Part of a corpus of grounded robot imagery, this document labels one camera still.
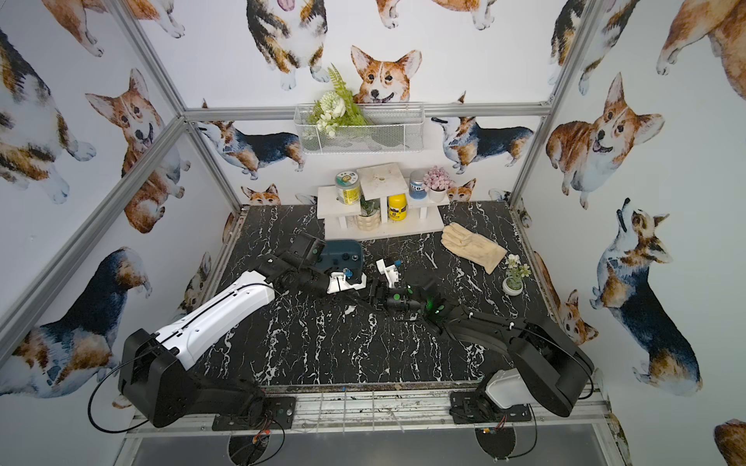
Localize teal plastic storage box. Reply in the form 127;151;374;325
314;240;364;281

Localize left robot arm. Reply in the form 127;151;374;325
119;234;349;428

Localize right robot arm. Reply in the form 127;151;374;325
363;281;594;417

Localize beige work glove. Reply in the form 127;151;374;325
441;223;507;275

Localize small potted white flower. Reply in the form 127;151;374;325
502;254;532;297

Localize woven pot green plant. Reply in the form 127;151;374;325
356;196;381;231

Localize green label tin can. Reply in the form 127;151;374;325
335;170;361;205

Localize white tiered display shelf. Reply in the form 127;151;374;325
317;163;448;241

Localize yellow can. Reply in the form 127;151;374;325
388;194;408;221

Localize pink flower pot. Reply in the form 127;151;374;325
424;166;455;203

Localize artificial green white flowers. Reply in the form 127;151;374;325
307;64;369;138

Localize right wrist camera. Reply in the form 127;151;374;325
376;259;402;289

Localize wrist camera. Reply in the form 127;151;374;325
328;271;367;294
376;259;402;289

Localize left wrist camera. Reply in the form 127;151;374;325
328;271;367;294

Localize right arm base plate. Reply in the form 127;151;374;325
449;391;533;424

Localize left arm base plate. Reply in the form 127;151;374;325
212;396;297;431

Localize white wire wall basket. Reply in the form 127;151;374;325
293;104;425;155

